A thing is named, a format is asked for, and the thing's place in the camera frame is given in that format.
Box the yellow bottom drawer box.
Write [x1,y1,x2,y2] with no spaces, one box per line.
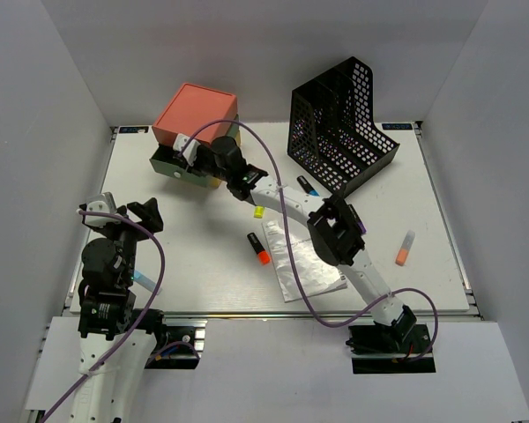
[208,129,242,189]

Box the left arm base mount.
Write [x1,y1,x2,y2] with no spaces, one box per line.
[145,320,206,370]

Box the pastel orange highlighter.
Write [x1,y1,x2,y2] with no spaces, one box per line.
[395,230,415,266]

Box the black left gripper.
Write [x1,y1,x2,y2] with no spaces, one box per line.
[84,197,163,286]

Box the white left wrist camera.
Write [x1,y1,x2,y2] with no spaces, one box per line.
[79,192,117,228]

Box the orange cap black highlighter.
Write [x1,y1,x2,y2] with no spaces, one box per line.
[247,233,271,265]

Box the yellow cap black highlighter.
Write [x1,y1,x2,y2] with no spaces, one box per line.
[253,206,265,219]

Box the blue cap black highlighter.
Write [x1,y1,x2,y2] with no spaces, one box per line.
[296,175,319,197]

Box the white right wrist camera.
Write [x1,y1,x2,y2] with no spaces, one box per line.
[173,133,200,166]

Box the pastel blue highlighter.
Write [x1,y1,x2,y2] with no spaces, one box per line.
[134,271,161,295]

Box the purple cap black highlighter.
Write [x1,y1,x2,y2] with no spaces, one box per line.
[349,204,367,235]

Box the aluminium front rail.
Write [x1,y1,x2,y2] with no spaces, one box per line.
[61,310,484,321]

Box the pink top drawer box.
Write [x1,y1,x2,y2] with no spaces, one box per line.
[152,83,238,147]

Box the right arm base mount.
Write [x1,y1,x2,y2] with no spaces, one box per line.
[346,324,436,375]

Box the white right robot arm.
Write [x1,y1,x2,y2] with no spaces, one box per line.
[177,137,416,352]

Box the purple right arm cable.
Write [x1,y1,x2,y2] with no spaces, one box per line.
[179,119,439,363]

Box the Canon safety instructions booklet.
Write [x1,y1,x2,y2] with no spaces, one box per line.
[262,220,347,303]

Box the green drawer box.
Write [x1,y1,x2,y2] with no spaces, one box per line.
[150,123,240,189]

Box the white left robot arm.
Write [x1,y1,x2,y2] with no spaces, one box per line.
[69,193,169,422]

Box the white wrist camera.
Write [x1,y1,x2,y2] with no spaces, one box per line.
[173,133,200,166]
[79,192,117,228]

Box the black mesh file organizer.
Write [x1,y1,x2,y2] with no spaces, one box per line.
[287,56,399,197]

